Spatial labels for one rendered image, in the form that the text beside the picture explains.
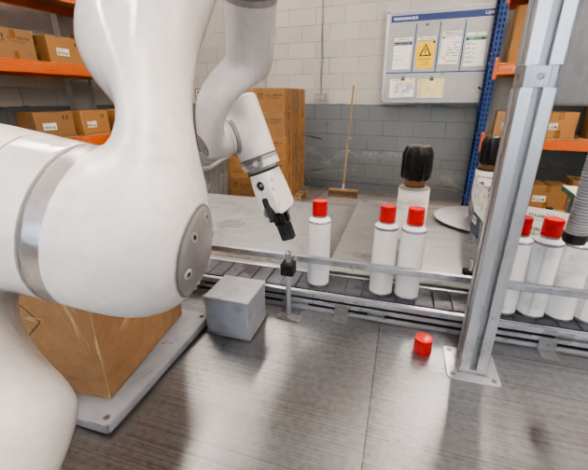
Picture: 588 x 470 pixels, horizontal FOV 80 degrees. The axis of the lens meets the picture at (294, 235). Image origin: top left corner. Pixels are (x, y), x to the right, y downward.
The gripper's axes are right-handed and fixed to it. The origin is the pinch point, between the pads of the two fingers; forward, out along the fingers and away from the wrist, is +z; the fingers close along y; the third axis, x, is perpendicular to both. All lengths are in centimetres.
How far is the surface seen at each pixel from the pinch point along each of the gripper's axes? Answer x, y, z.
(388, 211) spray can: -24.3, -2.4, 0.7
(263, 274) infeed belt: 9.6, -1.2, 9.1
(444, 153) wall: -57, 436, 66
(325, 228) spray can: -10.3, -2.8, 0.7
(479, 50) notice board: -116, 422, -38
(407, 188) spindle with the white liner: -27.2, 24.3, 3.4
